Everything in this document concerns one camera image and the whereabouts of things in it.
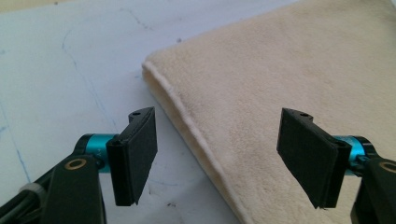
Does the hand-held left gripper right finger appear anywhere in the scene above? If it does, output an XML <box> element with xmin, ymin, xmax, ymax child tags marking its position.
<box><xmin>276</xmin><ymin>107</ymin><xmax>378</xmax><ymax>210</ymax></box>

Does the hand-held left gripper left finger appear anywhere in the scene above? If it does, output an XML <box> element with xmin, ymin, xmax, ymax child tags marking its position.
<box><xmin>75</xmin><ymin>106</ymin><xmax>159</xmax><ymax>207</ymax></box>

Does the cream fluffy towel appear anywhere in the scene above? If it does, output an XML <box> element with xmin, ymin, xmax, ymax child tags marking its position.
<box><xmin>141</xmin><ymin>0</ymin><xmax>396</xmax><ymax>224</ymax></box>

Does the white grid foam mat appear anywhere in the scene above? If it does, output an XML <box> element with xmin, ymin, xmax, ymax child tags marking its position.
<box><xmin>0</xmin><ymin>0</ymin><xmax>302</xmax><ymax>224</ymax></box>

